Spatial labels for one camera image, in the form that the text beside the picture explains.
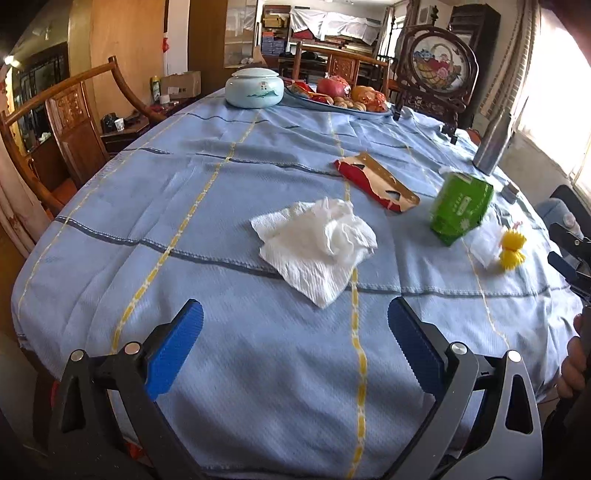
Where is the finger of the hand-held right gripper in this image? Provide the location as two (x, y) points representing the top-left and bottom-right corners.
(548, 252), (591, 301)
(550, 222), (591, 252)

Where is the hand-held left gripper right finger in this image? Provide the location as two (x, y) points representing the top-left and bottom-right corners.
(387, 296), (544, 480)

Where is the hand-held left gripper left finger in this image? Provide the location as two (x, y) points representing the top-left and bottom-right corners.
(48, 299), (206, 480)

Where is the yellow spiky ball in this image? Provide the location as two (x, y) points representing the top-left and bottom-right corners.
(499, 228), (527, 271)

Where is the white paper towel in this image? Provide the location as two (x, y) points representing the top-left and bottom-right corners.
(250, 197), (378, 309)

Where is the red cardboard box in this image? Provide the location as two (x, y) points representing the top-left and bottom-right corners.
(335, 151), (421, 214)

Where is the person's right hand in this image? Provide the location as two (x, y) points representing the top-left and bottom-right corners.
(556, 314), (589, 398)

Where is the black chair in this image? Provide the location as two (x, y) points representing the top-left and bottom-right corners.
(551, 185), (591, 222)

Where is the clear plastic wrapper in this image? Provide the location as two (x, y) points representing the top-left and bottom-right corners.
(467, 225), (503, 269)

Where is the green tissue pack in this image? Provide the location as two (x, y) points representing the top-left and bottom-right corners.
(429, 168), (495, 246)

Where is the stainless steel bottle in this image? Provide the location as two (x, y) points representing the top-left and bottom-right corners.
(472, 108), (518, 176)

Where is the window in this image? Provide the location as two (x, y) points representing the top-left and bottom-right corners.
(512, 9), (591, 195)

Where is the beige curtain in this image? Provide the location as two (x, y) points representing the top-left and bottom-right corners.
(478, 0), (543, 121)

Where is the floral white curtain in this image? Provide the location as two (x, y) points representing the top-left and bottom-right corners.
(0, 134), (54, 245)

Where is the dark side table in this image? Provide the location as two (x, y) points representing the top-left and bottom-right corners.
(99, 111), (153, 155)

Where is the round embroidered table screen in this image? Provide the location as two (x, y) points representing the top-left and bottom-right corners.
(392, 25), (478, 144)

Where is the dark wooden cabinet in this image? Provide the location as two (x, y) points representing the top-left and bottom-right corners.
(448, 4), (502, 125)

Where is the carved wooden armchair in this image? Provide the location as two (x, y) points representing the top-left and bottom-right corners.
(0, 56), (167, 217)

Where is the orange wrapped fruit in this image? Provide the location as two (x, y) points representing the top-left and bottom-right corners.
(351, 85), (389, 113)

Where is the pale blue ceramic lidded jar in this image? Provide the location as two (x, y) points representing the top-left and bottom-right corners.
(225, 67), (286, 109)

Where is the red pomegranate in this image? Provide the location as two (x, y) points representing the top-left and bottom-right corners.
(316, 76), (352, 97)

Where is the blue fruit plate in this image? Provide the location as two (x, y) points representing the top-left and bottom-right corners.
(284, 85), (393, 121)

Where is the wooden chair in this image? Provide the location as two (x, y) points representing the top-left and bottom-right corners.
(293, 41), (393, 93)

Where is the wooden display cabinet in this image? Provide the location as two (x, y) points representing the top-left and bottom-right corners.
(188, 0), (264, 93)

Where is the white dust sheet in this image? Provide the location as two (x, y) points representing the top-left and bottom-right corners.
(288, 7), (384, 44)

